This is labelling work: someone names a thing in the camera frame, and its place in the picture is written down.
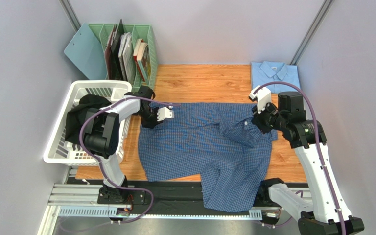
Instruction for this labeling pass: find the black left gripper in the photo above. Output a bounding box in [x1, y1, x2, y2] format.
[137, 107, 164, 129]

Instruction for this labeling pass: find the dark brown folder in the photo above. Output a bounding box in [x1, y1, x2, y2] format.
[104, 19, 125, 81]

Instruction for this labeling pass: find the white plastic laundry basket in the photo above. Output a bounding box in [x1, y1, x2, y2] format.
[43, 80, 132, 166]

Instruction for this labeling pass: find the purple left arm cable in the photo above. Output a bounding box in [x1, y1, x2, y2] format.
[78, 96, 182, 226]

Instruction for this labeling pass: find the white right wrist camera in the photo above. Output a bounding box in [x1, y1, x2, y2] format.
[248, 85, 272, 114]

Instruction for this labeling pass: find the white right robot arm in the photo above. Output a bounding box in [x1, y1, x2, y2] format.
[249, 88, 365, 235]

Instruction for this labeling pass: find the blue checked long sleeve shirt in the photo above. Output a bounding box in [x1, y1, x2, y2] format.
[138, 103, 278, 212]

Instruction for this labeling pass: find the black shirt in basket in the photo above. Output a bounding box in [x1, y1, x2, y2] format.
[65, 94, 112, 144]

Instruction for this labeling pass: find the light blue clipboard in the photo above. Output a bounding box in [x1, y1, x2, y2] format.
[64, 23, 107, 80]

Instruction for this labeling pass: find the red spine book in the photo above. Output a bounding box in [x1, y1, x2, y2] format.
[133, 38, 151, 84]

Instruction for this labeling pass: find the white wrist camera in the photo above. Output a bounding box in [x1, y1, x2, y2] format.
[157, 106, 174, 122]
[248, 85, 272, 114]

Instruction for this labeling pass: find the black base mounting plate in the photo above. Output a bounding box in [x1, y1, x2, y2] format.
[87, 179, 279, 216]

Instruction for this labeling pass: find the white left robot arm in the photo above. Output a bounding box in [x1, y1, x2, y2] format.
[79, 86, 172, 202]

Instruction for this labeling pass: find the white paper folder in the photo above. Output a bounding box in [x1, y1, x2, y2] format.
[118, 32, 136, 85]

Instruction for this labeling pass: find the folded light blue shirt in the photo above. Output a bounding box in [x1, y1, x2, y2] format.
[251, 61, 301, 89]

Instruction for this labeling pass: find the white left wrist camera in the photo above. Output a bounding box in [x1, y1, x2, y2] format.
[157, 106, 174, 122]

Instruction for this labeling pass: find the green plastic file rack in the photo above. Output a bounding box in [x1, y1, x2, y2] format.
[88, 23, 159, 98]

